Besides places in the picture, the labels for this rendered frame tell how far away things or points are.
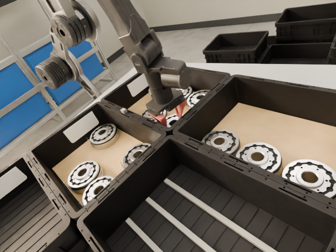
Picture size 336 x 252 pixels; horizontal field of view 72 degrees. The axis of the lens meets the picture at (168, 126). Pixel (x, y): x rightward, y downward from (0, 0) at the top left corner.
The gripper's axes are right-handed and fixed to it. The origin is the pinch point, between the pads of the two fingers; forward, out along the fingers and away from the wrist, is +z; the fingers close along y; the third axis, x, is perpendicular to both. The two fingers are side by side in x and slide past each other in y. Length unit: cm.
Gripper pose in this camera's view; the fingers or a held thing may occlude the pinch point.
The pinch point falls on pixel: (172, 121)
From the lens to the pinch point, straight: 73.7
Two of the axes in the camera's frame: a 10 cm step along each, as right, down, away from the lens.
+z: 2.7, 7.2, 6.4
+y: 7.3, -5.9, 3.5
